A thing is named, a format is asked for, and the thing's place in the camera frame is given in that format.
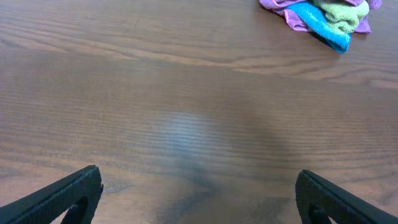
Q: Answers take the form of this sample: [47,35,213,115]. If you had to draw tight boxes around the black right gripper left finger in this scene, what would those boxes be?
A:
[1,165,103,224]

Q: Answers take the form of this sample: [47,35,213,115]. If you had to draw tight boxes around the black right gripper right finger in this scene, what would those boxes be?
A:
[295,170,397,224]

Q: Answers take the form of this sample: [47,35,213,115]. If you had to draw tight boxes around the purple microfiber cloth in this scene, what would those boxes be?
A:
[259,0,382,32]

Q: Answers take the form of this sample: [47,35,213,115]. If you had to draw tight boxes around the blue microfiber cloth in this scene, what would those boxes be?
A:
[287,1,352,54]

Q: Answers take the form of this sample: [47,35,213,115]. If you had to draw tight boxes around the green crumpled microfiber cloth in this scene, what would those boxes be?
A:
[313,0,371,34]

